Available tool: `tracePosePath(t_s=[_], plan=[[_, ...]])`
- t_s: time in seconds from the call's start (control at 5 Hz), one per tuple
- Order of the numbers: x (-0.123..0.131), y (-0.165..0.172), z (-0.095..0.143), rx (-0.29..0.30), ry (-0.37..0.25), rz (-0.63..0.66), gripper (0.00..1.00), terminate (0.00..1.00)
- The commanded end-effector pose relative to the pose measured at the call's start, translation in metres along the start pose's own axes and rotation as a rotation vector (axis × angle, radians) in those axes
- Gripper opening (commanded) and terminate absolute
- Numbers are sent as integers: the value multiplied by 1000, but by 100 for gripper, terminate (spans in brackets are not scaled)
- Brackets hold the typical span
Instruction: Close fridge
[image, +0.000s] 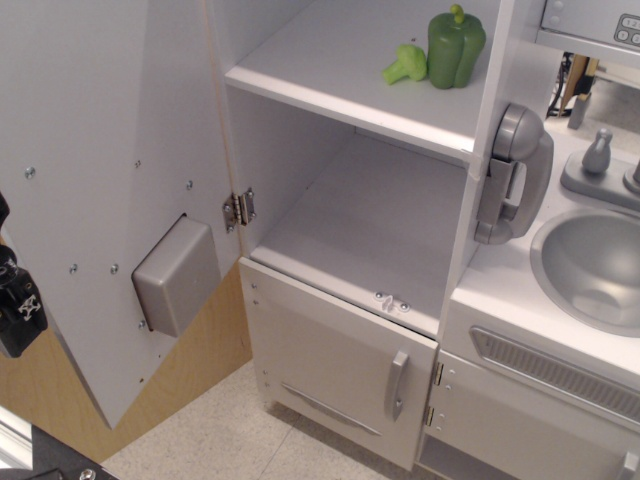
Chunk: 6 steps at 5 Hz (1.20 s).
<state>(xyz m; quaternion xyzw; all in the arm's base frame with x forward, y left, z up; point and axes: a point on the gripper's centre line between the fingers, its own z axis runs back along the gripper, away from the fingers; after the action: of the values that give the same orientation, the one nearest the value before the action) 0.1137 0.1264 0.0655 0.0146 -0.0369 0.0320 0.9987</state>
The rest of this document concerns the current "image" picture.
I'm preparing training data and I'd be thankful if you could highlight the grey toy microwave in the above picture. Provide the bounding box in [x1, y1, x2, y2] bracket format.
[538, 0, 639, 53]

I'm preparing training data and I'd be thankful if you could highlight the green toy broccoli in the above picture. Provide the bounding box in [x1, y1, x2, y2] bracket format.
[382, 44, 428, 85]

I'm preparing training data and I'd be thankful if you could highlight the grey oven vent panel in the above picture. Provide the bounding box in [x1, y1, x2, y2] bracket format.
[469, 326, 639, 424]

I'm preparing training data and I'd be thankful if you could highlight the white fridge door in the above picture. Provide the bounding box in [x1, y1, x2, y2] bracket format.
[0, 0, 245, 430]

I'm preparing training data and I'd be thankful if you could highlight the white lower freezer door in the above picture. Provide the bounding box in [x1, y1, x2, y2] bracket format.
[239, 258, 437, 470]

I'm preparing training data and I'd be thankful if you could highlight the silver door hinge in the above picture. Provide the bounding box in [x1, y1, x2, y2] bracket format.
[222, 188, 257, 233]

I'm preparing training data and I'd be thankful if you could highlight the white toy fridge cabinet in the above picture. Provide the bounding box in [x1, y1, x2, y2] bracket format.
[208, 1, 523, 338]

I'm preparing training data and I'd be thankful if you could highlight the green toy bell pepper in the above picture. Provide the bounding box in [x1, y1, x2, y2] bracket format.
[427, 4, 487, 90]

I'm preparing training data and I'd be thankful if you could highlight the white oven door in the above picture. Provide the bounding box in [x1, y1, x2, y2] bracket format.
[418, 351, 639, 479]

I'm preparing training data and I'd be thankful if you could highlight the grey ice dispenser box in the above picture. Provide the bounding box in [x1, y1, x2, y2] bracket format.
[132, 215, 222, 338]

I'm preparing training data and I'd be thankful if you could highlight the wooden board panel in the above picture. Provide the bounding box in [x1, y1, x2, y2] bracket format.
[1, 237, 251, 461]

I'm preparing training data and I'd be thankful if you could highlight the grey freezer door handle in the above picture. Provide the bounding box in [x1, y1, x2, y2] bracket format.
[384, 350, 409, 421]

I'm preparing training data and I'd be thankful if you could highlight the grey toy telephone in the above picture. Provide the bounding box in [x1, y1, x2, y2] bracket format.
[474, 104, 554, 245]

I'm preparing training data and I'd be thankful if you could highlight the white magnetic door catch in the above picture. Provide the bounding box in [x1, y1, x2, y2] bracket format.
[373, 291, 411, 313]

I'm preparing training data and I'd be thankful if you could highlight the grey toy faucet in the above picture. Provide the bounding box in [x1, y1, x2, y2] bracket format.
[561, 128, 639, 212]

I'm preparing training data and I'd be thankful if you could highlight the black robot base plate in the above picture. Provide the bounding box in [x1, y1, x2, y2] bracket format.
[1, 407, 118, 480]

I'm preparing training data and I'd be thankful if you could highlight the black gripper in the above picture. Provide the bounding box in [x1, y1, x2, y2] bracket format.
[0, 189, 50, 359]

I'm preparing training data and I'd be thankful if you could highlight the grey toy sink basin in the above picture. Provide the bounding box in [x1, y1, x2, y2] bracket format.
[530, 209, 639, 338]

